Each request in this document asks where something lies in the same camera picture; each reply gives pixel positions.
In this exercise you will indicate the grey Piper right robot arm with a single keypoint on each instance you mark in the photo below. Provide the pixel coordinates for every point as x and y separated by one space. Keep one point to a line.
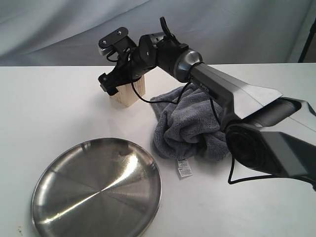
264 130

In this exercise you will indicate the grey backdrop curtain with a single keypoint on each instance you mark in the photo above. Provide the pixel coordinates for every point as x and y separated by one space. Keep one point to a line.
66 32

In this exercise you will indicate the grey fluffy towel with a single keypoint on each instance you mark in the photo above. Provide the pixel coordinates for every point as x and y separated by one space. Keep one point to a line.
187 126

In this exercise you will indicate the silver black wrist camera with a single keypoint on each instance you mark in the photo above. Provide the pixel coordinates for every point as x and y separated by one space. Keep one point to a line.
116 41

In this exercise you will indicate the round stainless steel plate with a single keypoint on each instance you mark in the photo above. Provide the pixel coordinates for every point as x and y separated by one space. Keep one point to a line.
106 187

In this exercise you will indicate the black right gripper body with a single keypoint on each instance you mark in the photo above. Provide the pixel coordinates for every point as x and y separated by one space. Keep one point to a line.
122 73

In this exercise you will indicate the black stand pole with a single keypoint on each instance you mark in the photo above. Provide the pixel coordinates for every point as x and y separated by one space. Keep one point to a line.
307 43

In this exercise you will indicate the light wooden cube block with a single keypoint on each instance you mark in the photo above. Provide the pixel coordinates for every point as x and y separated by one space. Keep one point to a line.
126 94

